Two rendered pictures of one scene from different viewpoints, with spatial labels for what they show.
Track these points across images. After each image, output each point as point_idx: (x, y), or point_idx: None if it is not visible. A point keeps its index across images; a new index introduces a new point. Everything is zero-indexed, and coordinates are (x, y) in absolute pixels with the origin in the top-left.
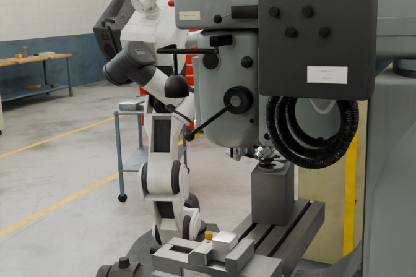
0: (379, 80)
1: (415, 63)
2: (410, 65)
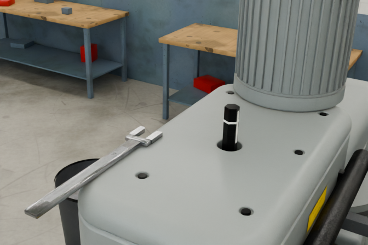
0: (360, 238)
1: (356, 208)
2: (350, 210)
